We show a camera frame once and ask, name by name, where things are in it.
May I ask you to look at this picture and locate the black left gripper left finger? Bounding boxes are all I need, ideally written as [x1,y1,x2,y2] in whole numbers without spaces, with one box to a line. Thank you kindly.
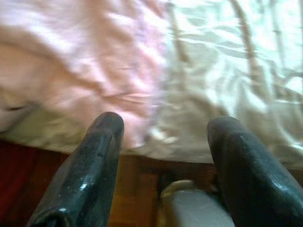
[26,112,125,227]

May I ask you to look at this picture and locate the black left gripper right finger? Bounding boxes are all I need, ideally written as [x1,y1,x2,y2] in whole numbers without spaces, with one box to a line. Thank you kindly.
[207,115,303,227]

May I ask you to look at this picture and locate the pink cartoon print blanket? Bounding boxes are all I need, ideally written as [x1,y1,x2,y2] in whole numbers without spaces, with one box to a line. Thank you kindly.
[0,0,171,149]

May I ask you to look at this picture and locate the grey robot leg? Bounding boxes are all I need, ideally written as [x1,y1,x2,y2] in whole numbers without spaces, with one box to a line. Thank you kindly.
[160,179,235,227]

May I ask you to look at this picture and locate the beige floral bed sheet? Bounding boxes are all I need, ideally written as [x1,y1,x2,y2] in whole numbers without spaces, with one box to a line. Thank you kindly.
[0,0,303,171]

